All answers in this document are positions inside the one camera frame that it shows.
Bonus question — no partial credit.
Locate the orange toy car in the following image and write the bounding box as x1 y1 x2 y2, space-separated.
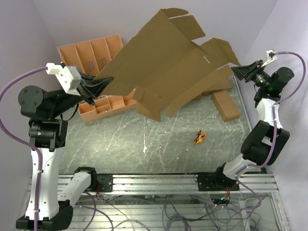
194 130 207 144

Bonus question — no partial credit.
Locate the folded cardboard box middle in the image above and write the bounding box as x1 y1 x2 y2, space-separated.
193 77 233 101

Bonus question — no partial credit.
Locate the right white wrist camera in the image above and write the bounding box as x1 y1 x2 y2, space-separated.
261 50 277 67

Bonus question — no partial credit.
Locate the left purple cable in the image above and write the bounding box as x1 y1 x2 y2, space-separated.
0 66 49 229

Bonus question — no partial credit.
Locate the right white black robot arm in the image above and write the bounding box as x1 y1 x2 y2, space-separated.
195 60 294 192

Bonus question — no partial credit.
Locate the purple cable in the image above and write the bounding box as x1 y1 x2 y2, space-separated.
0 66 49 229
234 51 307 211

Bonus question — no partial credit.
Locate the peach plastic file organizer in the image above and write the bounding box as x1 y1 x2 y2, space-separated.
58 35 137 122

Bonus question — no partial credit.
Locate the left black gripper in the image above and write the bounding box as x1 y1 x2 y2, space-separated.
50 69 113 118

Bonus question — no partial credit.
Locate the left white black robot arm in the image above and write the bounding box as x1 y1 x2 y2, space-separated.
16 73 113 231

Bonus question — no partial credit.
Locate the aluminium mounting rail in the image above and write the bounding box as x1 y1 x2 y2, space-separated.
31 173 280 195

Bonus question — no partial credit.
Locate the large cardboard box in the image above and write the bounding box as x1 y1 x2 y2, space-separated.
96 8 239 121

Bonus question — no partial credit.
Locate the small folded cardboard box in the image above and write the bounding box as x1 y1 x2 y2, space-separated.
211 90 241 122

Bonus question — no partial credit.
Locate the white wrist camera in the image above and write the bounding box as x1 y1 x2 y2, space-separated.
46 63 82 96
261 50 277 67

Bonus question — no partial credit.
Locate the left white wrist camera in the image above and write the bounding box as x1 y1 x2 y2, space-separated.
46 63 82 96

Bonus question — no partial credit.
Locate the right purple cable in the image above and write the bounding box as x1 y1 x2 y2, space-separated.
234 51 307 211

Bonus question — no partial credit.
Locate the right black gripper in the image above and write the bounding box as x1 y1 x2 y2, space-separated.
230 60 270 89

